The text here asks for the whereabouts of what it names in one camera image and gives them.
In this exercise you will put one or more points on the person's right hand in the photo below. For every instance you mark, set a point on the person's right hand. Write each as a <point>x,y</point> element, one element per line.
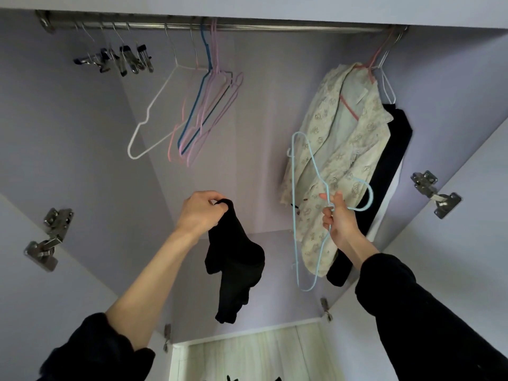
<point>341,224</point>

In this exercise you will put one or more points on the person's left hand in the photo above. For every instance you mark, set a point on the person's left hand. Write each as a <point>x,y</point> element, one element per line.
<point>198,214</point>

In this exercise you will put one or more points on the person's right fingers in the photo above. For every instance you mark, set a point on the person's right fingers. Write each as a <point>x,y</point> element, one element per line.
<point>328,218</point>

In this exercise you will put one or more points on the person's left fingers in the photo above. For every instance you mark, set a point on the person's left fingers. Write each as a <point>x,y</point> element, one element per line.
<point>214,198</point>

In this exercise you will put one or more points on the black garment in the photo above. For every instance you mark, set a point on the black garment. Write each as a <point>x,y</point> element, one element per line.
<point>389,154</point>
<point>238,265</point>

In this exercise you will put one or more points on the person's right forearm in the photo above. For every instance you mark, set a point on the person's right forearm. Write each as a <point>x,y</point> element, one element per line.
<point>416,321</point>

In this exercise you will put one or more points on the person's left forearm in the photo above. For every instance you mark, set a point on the person's left forearm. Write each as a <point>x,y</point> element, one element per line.
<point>150,289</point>

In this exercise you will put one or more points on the cream floral shirt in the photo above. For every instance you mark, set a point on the cream floral shirt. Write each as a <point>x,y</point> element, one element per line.
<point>341,154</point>

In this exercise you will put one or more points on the black hanging garment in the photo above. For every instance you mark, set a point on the black hanging garment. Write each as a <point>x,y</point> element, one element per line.
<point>389,154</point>

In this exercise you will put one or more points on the metal door hinge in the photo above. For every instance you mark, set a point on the metal door hinge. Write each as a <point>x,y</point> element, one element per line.
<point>167,335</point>
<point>325,307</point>
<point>51,238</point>
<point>434,194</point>

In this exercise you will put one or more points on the lilac wardrobe door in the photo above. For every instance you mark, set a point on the lilac wardrobe door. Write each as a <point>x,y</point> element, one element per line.
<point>39,305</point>
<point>476,194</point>

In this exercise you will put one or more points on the metal clip hanger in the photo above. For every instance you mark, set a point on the metal clip hanger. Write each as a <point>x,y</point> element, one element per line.
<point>105,61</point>
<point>118,63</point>
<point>145,58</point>
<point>131,59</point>
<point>85,61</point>

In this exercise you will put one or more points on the metal closet rod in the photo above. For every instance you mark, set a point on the metal closet rod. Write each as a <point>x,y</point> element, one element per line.
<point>277,26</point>

